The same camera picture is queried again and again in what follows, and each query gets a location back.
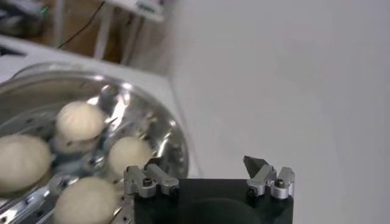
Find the white side table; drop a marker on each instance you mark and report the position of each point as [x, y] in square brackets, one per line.
[102, 36]

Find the white steamed baozi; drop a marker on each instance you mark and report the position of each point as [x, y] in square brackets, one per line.
[22, 162]
[80, 120]
[86, 202]
[128, 153]

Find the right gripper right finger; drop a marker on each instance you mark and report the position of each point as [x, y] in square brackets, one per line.
[268, 179]

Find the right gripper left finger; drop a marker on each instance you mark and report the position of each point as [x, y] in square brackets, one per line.
[146, 182]

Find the perforated steel steamer basket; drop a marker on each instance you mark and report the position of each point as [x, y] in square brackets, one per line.
[146, 121]

